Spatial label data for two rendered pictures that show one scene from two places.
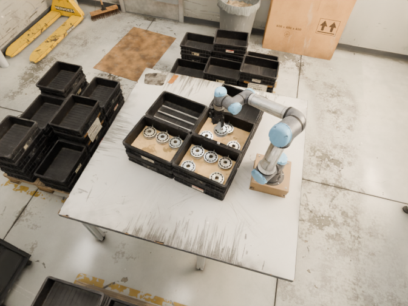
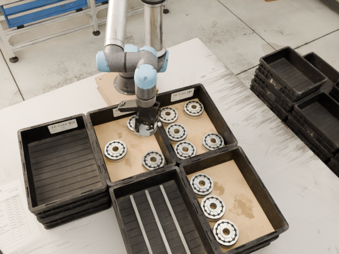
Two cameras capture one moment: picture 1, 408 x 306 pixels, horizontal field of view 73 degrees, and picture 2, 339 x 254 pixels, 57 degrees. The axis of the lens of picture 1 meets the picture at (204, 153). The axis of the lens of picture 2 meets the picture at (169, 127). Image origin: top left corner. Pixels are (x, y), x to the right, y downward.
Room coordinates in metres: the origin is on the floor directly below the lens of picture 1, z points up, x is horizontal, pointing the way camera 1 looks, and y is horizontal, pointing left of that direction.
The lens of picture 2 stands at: (1.78, 0.49, 2.09)
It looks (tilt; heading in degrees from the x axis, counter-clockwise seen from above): 54 degrees down; 221
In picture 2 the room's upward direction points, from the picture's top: 6 degrees clockwise
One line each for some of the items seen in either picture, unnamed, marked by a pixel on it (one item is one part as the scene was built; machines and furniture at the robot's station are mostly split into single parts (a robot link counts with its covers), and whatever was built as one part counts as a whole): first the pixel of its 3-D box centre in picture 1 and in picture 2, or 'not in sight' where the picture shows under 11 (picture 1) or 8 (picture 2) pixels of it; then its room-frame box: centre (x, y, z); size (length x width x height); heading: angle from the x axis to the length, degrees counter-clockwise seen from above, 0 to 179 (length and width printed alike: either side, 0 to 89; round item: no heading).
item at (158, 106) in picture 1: (176, 115); (160, 226); (1.47, 0.23, 0.87); 0.40 x 0.30 x 0.11; 67
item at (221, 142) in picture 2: (188, 166); (213, 141); (1.01, 0.11, 0.86); 0.10 x 0.10 x 0.01
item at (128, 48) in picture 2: (276, 161); (129, 59); (1.02, -0.49, 0.97); 0.13 x 0.12 x 0.14; 134
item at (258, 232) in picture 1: (201, 170); (155, 207); (1.29, 0.02, 0.35); 1.60 x 1.60 x 0.70; 77
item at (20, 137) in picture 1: (21, 149); not in sight; (1.40, 1.69, 0.37); 0.40 x 0.30 x 0.45; 167
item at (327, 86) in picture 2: not in sight; (312, 81); (-0.44, 0.09, 0.26); 0.40 x 0.30 x 0.23; 77
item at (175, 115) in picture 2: (225, 163); (167, 114); (1.06, -0.15, 0.86); 0.10 x 0.10 x 0.01
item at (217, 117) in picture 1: (217, 113); (147, 111); (1.27, -0.08, 1.13); 0.09 x 0.08 x 0.12; 114
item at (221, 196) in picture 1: (206, 171); not in sight; (1.04, -0.02, 0.76); 0.40 x 0.30 x 0.12; 67
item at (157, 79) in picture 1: (154, 78); not in sight; (2.08, 0.51, 0.71); 0.22 x 0.19 x 0.01; 77
